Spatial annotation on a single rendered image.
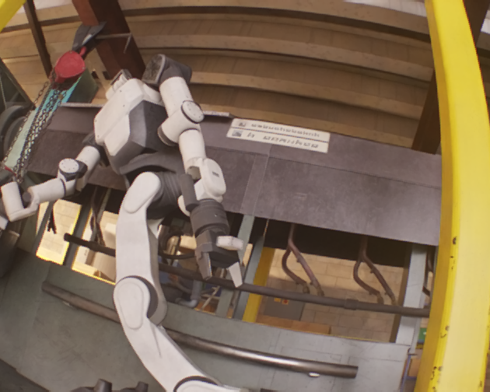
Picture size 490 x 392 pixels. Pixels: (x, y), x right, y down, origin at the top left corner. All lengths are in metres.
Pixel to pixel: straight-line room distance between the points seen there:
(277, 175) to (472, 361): 1.35
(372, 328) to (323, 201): 4.92
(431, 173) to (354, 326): 4.79
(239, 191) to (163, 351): 0.86
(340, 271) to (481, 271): 6.00
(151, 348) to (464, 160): 0.92
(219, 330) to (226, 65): 1.48
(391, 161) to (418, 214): 0.29
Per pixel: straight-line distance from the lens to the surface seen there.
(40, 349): 1.87
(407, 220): 1.74
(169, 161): 1.33
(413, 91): 2.35
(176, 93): 1.34
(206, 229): 1.04
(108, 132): 1.47
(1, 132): 2.62
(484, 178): 0.77
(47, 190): 1.40
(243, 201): 1.74
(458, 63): 0.95
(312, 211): 1.70
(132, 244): 1.26
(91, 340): 1.72
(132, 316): 1.15
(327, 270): 6.63
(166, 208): 1.32
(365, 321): 6.50
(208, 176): 1.09
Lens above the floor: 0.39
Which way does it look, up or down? 24 degrees up
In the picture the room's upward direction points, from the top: 17 degrees clockwise
